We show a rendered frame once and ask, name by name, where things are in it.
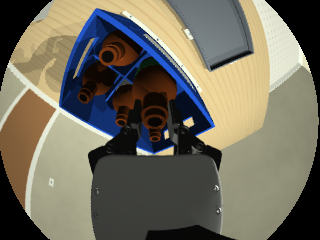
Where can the brown glass bottle with green label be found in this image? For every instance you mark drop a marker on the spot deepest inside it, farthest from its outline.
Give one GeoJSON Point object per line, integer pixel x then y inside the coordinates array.
{"type": "Point", "coordinates": [155, 87]}

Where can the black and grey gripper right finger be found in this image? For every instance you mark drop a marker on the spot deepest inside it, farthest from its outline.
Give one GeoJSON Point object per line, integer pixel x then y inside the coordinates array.
{"type": "Point", "coordinates": [184, 141]}

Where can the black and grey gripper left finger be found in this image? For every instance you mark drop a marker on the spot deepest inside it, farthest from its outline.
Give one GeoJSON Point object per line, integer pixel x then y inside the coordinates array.
{"type": "Point", "coordinates": [123, 143]}

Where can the brown ceramic bottle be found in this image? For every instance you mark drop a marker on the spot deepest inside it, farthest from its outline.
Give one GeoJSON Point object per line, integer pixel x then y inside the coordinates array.
{"type": "Point", "coordinates": [97, 80]}
{"type": "Point", "coordinates": [121, 51]}

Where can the blue bottle crate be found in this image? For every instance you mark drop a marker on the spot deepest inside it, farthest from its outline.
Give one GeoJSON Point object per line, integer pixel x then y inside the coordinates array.
{"type": "Point", "coordinates": [99, 112]}

